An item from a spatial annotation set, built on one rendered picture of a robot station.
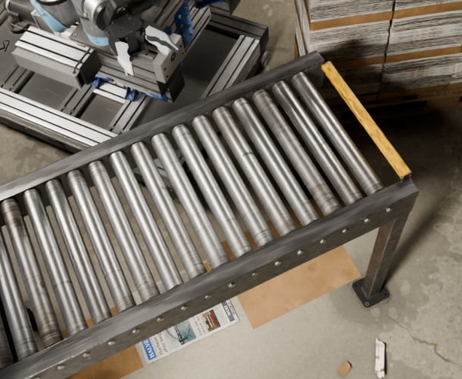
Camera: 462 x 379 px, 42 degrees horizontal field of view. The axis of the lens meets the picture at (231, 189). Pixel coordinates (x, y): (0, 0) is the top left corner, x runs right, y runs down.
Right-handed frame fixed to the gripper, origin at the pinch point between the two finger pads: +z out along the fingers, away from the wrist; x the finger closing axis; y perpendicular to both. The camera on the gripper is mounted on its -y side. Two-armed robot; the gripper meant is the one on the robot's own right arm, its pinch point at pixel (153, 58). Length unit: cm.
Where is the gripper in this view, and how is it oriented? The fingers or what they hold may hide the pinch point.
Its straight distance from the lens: 133.8
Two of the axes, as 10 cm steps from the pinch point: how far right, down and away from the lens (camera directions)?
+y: -0.1, 5.4, 8.4
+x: -7.9, 5.1, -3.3
